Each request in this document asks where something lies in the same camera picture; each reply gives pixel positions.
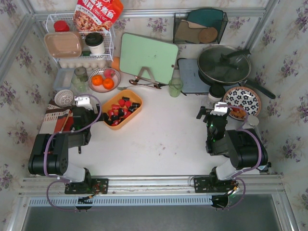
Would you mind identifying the red capsule pair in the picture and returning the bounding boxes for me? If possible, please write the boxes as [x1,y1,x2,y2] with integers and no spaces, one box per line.
[112,120,121,126]
[112,104,120,110]

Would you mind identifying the black capsule top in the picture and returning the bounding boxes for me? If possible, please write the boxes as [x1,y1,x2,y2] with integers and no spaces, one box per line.
[118,108,125,116]

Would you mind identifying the black capsule numbered four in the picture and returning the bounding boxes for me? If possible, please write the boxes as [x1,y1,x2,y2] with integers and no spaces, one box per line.
[131,103,141,108]

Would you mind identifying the orange storage basket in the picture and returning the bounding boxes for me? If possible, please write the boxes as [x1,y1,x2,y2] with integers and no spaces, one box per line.
[102,90,143,130]

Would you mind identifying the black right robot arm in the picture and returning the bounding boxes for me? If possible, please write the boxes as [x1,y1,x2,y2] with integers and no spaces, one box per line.
[193,106,268,194]

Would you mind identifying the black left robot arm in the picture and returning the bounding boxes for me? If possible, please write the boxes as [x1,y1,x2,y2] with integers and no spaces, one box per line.
[28,105,103,194]

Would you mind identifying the coffee cup black lid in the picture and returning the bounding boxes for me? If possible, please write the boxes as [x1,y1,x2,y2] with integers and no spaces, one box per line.
[208,84,226,102]

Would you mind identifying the clear storage box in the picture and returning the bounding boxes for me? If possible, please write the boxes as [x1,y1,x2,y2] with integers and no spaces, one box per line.
[53,68,74,91]

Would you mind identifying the clear plastic cup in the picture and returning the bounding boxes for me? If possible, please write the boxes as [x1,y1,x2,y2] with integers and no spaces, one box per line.
[201,98,213,110]

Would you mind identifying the fried food pieces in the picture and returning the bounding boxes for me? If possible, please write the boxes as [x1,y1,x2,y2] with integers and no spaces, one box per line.
[230,105,246,119]

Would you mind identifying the striped cloth mat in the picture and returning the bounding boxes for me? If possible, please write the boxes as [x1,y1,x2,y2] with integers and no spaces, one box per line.
[39,100,73,134]

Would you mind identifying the grey glass jar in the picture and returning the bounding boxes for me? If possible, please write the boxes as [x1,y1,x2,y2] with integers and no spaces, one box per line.
[71,66,89,93]

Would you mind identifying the water bottle silver cap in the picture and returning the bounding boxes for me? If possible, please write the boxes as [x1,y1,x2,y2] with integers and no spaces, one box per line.
[247,115,259,127]

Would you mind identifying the orange left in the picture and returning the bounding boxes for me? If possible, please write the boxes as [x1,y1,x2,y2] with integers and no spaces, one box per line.
[91,75,103,86]

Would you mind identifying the orange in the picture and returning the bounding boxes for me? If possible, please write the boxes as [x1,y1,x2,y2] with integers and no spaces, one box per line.
[103,78,115,90]
[91,75,103,86]

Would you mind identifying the flower patterned plate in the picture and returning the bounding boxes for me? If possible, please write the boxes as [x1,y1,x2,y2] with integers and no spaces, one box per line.
[223,87,261,121]

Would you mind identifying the fruit bowl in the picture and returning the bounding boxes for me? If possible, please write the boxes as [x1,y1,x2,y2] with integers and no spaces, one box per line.
[88,67,121,93]

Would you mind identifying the orange right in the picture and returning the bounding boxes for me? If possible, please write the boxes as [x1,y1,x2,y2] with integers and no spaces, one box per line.
[103,78,115,90]

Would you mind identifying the grey induction cooker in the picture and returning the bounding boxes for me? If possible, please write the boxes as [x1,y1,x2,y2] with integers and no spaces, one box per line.
[177,58,210,94]

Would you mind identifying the peach in bowl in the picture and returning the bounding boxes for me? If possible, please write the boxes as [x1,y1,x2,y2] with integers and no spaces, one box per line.
[103,68,116,78]

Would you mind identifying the egg tray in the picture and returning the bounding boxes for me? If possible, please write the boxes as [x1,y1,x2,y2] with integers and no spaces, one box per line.
[59,60,109,70]

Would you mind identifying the green glass cup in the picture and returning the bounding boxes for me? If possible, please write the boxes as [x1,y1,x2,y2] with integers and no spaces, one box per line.
[168,78,183,97]

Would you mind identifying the black frying pan with lid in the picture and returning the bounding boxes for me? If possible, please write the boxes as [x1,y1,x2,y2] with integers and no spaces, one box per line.
[197,45,276,99]

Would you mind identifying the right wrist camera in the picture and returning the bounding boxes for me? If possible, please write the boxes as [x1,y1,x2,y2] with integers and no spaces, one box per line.
[210,102,228,116]

